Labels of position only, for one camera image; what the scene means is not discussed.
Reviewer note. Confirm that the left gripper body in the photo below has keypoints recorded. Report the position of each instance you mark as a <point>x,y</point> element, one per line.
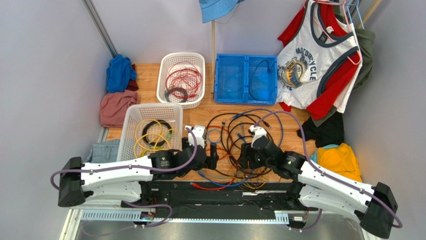
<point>185,143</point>

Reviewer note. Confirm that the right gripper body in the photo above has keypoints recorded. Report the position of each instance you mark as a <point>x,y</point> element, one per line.
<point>244,156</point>

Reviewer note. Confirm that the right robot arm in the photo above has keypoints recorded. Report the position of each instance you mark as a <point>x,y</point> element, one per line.
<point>374,207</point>

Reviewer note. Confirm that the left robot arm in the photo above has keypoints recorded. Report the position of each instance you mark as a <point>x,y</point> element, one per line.
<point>80,181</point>

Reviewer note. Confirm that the white perforated basket near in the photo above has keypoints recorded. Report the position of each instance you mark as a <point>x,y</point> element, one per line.
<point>149,128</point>

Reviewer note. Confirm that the white perforated basket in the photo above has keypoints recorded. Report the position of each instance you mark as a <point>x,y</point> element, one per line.
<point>149,128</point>
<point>183,70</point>

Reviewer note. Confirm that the black coil in far basket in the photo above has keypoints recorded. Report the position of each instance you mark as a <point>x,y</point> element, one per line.
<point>178,92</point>

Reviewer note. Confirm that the white perforated basket far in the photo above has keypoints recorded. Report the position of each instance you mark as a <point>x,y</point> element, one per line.
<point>183,70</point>

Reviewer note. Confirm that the blue plastic crate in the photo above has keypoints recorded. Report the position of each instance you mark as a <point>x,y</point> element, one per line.
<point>244,79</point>

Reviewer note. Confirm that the light denim garment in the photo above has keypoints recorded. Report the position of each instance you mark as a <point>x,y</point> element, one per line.
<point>104,152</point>

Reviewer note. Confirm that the black garment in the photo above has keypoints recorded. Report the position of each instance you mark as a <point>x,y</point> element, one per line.
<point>330,132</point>

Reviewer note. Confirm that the pink cloth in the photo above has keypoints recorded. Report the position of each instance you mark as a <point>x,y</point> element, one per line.
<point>114,106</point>

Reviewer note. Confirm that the yellow shirt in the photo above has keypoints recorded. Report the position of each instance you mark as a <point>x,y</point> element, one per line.
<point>339,159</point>

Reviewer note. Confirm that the blue cloth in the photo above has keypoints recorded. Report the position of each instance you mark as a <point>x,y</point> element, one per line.
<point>119,74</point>

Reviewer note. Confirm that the white motorcycle tank top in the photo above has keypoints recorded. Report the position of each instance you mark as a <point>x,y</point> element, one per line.
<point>316,66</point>

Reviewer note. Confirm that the red shirt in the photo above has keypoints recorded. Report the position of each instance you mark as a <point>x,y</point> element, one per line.
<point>332,100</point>

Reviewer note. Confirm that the wooden pole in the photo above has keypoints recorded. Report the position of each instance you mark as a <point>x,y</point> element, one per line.
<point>213,44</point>

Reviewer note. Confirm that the blue bucket hat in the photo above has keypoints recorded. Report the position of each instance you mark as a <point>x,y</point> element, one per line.
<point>215,9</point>

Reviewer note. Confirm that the olive green garment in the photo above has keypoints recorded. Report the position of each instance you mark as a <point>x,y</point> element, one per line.
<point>366,39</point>

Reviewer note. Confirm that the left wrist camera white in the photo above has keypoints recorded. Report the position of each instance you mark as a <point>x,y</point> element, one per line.
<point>197,136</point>

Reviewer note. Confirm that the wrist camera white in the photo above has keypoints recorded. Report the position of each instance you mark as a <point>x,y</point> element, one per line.
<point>197,136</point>
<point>257,132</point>

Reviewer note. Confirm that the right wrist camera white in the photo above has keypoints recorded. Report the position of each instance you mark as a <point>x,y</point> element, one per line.
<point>257,132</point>

